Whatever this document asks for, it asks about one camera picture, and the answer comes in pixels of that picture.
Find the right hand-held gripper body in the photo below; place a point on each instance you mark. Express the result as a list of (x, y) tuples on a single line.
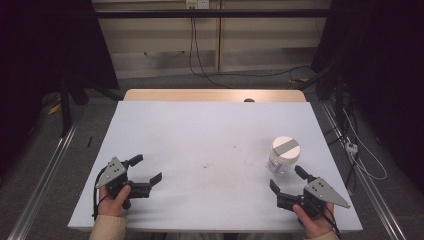
[(320, 193)]

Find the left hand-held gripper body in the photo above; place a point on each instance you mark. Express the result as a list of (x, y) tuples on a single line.
[(117, 181)]

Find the clear jar with white lid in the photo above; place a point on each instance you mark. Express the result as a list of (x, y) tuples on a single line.
[(286, 149)]

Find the person's left hand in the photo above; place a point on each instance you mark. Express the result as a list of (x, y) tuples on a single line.
[(111, 205)]

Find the person's right hand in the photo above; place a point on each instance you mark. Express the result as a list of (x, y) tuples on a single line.
[(315, 226)]

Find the small black floor item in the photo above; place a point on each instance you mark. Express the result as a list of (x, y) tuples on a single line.
[(89, 142)]

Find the white power strip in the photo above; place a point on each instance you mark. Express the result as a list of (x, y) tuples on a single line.
[(351, 147)]

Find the white board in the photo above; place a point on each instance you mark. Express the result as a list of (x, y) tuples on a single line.
[(206, 133)]

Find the black stand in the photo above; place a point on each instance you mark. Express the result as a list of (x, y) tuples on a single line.
[(66, 106)]

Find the dark round table grommet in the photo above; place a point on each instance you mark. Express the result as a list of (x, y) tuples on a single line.
[(249, 100)]

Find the wooden table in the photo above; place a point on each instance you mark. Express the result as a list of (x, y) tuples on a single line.
[(200, 95)]

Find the black curtain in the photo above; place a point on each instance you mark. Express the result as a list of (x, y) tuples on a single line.
[(383, 60), (43, 50)]

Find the black horizontal bar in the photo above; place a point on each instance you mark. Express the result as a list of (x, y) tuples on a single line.
[(213, 13)]

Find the metal floor rail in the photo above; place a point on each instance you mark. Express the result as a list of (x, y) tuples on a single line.
[(370, 190), (43, 180)]

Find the white wall outlet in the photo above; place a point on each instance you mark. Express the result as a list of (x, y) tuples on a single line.
[(197, 4)]

